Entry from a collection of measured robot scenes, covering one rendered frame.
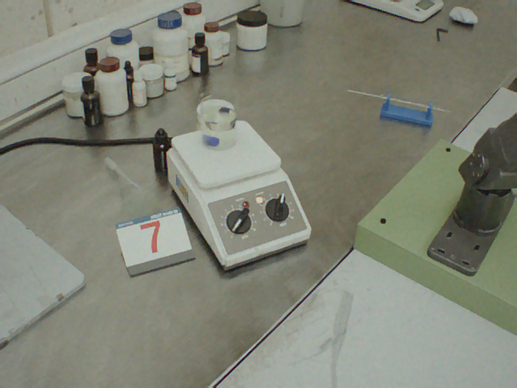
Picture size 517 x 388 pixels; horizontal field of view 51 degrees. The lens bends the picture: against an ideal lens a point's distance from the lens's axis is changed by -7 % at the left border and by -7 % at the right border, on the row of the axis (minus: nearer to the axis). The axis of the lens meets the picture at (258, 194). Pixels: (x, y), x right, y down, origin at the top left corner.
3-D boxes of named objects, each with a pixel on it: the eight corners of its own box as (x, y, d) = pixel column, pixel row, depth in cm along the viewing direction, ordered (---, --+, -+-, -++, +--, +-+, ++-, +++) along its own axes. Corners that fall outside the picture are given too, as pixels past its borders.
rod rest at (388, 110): (432, 117, 106) (436, 101, 104) (431, 127, 103) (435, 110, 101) (381, 107, 108) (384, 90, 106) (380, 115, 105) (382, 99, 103)
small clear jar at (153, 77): (157, 85, 111) (157, 61, 108) (168, 94, 108) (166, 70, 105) (136, 90, 109) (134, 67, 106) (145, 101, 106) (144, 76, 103)
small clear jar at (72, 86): (66, 120, 100) (61, 89, 96) (65, 105, 105) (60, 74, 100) (97, 115, 102) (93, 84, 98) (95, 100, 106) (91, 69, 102)
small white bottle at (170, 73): (164, 86, 111) (162, 58, 107) (175, 84, 111) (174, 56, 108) (165, 91, 109) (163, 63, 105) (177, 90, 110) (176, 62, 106)
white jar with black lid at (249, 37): (272, 44, 127) (274, 15, 123) (251, 53, 123) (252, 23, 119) (250, 35, 131) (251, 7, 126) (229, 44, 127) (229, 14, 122)
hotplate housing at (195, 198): (311, 244, 78) (317, 199, 73) (223, 275, 73) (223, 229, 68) (239, 157, 93) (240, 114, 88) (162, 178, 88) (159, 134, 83)
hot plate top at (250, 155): (283, 167, 78) (284, 162, 78) (201, 191, 74) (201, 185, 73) (244, 124, 86) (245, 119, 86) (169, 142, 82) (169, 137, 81)
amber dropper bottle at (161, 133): (154, 172, 89) (151, 134, 85) (153, 161, 91) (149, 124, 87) (174, 170, 90) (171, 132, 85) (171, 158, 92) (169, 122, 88)
